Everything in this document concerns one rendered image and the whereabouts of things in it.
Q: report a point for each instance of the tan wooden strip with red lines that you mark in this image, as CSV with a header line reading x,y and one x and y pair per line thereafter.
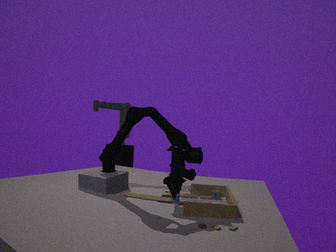
x,y
181,194

